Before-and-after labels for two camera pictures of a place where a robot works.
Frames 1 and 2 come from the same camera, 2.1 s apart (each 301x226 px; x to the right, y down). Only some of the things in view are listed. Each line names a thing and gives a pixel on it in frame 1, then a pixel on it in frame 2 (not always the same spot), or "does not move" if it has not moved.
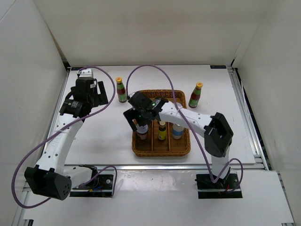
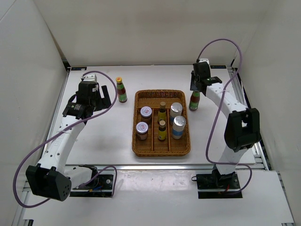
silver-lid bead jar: (177, 131) does not move
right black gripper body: (142, 119) -> (194, 80)
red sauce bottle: (121, 90) does not move
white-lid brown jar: (142, 131) does not move
